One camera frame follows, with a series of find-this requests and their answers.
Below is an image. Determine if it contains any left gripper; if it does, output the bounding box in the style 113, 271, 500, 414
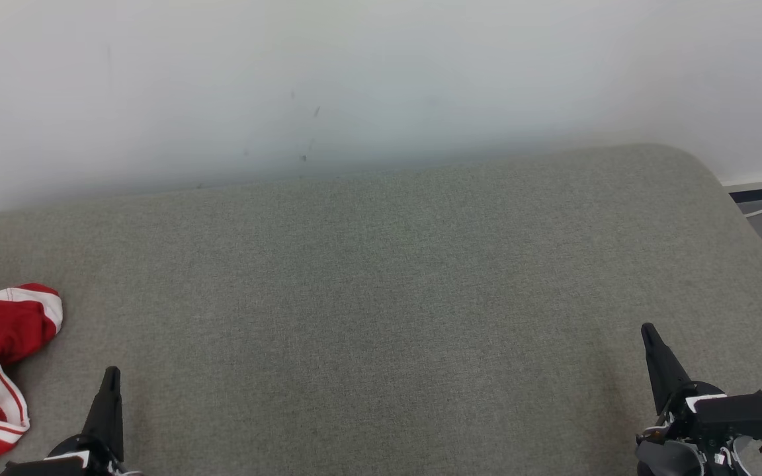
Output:
50, 367, 144, 476

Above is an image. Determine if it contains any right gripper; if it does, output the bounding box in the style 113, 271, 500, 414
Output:
636, 323, 727, 476

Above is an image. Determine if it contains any grey fabric sofa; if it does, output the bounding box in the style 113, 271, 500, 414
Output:
0, 143, 762, 476

